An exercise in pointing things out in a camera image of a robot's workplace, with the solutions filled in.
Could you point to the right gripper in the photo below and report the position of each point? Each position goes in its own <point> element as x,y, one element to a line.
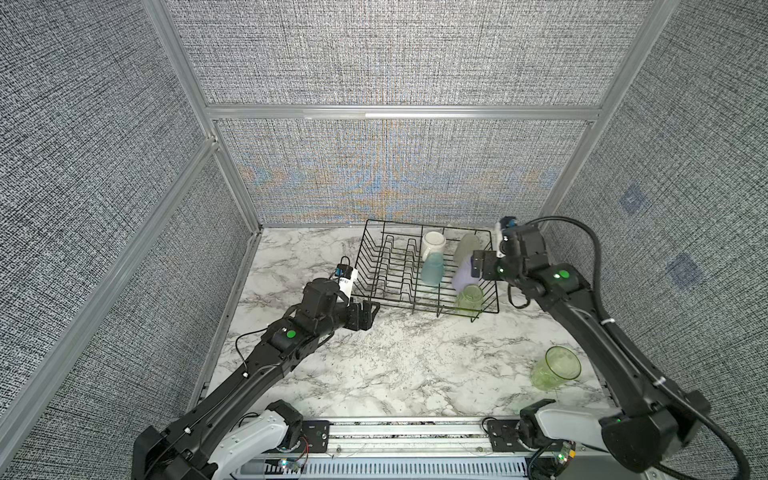
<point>486,271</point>

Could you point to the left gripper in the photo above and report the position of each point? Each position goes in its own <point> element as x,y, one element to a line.
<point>367,316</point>

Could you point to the pale frosted tall cup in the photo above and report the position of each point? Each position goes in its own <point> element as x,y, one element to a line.
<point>466,246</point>

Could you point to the purple plastic cup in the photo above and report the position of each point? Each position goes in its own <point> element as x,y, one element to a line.
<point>463,276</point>

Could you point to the black wire dish rack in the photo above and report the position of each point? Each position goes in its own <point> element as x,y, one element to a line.
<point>389,265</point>

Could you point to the green transparent cup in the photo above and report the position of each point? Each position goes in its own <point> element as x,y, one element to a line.
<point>470,301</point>

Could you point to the teal transparent cup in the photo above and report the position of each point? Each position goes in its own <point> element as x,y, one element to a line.
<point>433,269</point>

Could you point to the light green glass cup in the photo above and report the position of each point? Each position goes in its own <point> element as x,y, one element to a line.
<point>554,368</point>

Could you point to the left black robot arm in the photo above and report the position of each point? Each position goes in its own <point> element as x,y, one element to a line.
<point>185,448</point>

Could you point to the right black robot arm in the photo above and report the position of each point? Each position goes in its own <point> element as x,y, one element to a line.
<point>654,417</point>

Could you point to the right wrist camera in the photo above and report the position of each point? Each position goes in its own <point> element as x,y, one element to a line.
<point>499,234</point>

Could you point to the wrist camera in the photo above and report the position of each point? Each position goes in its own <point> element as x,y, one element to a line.
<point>499,234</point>
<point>345,275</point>

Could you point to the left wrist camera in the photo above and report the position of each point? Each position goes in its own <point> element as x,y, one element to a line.
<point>345,275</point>

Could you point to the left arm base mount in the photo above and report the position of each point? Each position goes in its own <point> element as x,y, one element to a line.
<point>301,436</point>

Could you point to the aluminium front rail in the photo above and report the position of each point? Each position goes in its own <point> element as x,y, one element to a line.
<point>410,437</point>

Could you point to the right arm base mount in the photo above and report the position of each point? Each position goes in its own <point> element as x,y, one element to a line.
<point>510,433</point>

